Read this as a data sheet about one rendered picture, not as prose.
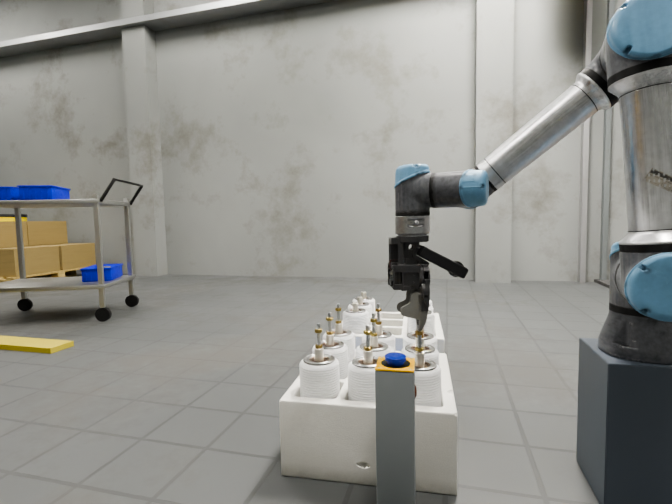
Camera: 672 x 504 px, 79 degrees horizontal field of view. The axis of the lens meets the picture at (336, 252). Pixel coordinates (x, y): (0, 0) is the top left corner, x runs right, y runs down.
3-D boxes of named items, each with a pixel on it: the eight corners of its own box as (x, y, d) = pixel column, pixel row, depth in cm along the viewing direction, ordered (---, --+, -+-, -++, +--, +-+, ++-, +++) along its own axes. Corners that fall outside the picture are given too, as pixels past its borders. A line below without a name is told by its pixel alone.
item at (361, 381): (374, 453, 89) (373, 373, 88) (340, 439, 95) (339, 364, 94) (397, 434, 97) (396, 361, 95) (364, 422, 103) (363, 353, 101)
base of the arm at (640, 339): (665, 343, 89) (667, 298, 88) (708, 367, 74) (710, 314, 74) (587, 339, 93) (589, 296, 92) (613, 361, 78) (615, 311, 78)
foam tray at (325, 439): (446, 411, 123) (446, 353, 122) (457, 496, 85) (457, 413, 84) (321, 401, 131) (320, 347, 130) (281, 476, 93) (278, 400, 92)
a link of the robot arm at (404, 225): (424, 216, 94) (434, 215, 85) (424, 235, 94) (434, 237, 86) (392, 216, 93) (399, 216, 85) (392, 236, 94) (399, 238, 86)
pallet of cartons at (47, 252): (105, 275, 476) (102, 220, 471) (7, 292, 370) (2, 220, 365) (52, 274, 497) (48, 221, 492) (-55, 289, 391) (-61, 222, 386)
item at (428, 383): (391, 443, 93) (390, 366, 92) (411, 426, 100) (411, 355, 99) (429, 458, 87) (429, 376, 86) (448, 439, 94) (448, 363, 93)
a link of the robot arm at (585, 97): (632, 29, 84) (444, 186, 104) (644, 4, 74) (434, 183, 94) (674, 67, 82) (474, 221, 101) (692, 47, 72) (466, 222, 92)
